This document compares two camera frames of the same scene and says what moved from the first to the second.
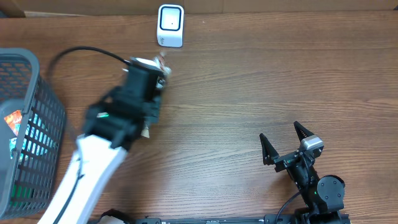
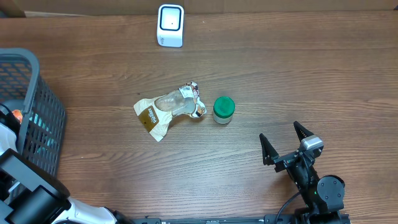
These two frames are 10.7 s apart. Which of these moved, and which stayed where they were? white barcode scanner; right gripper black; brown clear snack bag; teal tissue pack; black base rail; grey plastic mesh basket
Moved: teal tissue pack; brown clear snack bag
Stayed: black base rail; grey plastic mesh basket; white barcode scanner; right gripper black
